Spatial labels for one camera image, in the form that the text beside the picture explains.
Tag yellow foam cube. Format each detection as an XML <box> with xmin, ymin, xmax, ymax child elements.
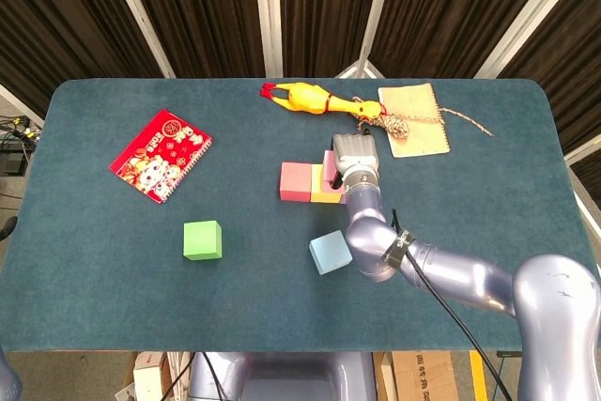
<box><xmin>310</xmin><ymin>163</ymin><xmax>344</xmax><ymax>205</ymax></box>

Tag dark brown curtain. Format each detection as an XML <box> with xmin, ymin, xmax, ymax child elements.
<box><xmin>0</xmin><ymin>0</ymin><xmax>601</xmax><ymax>177</ymax></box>

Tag beige cloth notebook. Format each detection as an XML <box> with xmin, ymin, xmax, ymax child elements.
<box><xmin>378</xmin><ymin>83</ymin><xmax>451</xmax><ymax>159</ymax></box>

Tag teal felt table cover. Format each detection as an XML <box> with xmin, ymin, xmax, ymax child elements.
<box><xmin>0</xmin><ymin>77</ymin><xmax>593</xmax><ymax>354</ymax></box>

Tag green foam cube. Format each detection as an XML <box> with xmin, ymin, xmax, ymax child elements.
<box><xmin>182</xmin><ymin>220</ymin><xmax>223</xmax><ymax>262</ymax></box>

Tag braided rope toy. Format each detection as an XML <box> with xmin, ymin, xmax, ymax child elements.
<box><xmin>354</xmin><ymin>96</ymin><xmax>495</xmax><ymax>140</ymax></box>

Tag red foam cube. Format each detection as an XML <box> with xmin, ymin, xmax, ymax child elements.
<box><xmin>279</xmin><ymin>162</ymin><xmax>314</xmax><ymax>203</ymax></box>

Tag yellow rubber chicken toy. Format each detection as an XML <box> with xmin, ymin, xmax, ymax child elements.
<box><xmin>260</xmin><ymin>82</ymin><xmax>385</xmax><ymax>121</ymax></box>

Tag white carton box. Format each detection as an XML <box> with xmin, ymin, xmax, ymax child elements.
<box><xmin>132</xmin><ymin>352</ymin><xmax>165</xmax><ymax>401</ymax></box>

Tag grey robot torso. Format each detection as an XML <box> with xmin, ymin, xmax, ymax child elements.
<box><xmin>187</xmin><ymin>351</ymin><xmax>377</xmax><ymax>401</ymax></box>

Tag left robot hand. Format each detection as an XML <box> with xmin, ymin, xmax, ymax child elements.
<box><xmin>0</xmin><ymin>216</ymin><xmax>19</xmax><ymax>243</ymax></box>

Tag brown cardboard box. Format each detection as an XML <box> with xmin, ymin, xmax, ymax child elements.
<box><xmin>392</xmin><ymin>351</ymin><xmax>459</xmax><ymax>401</ymax></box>

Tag light blue foam cube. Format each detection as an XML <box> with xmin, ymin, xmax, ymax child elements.
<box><xmin>308</xmin><ymin>229</ymin><xmax>353</xmax><ymax>276</ymax></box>

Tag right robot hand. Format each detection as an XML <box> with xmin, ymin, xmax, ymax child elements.
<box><xmin>330</xmin><ymin>132</ymin><xmax>379</xmax><ymax>188</ymax></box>

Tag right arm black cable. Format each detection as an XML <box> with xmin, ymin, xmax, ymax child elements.
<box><xmin>382</xmin><ymin>206</ymin><xmax>516</xmax><ymax>401</ymax></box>

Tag red spiral notebook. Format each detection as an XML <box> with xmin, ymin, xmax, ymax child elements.
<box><xmin>108</xmin><ymin>109</ymin><xmax>213</xmax><ymax>205</ymax></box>

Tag pink foam cube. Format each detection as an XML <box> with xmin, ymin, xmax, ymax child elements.
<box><xmin>323</xmin><ymin>150</ymin><xmax>347</xmax><ymax>192</ymax></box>

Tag white metal frame post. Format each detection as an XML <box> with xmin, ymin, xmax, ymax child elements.
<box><xmin>335</xmin><ymin>0</ymin><xmax>400</xmax><ymax>79</ymax></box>
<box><xmin>100</xmin><ymin>0</ymin><xmax>177</xmax><ymax>79</ymax></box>
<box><xmin>562</xmin><ymin>137</ymin><xmax>601</xmax><ymax>167</ymax></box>
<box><xmin>252</xmin><ymin>0</ymin><xmax>285</xmax><ymax>79</ymax></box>
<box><xmin>473</xmin><ymin>0</ymin><xmax>591</xmax><ymax>79</ymax></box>
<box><xmin>0</xmin><ymin>84</ymin><xmax>46</xmax><ymax>128</ymax></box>

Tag black equipment box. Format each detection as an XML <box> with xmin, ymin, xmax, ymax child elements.
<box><xmin>0</xmin><ymin>149</ymin><xmax>29</xmax><ymax>177</ymax></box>

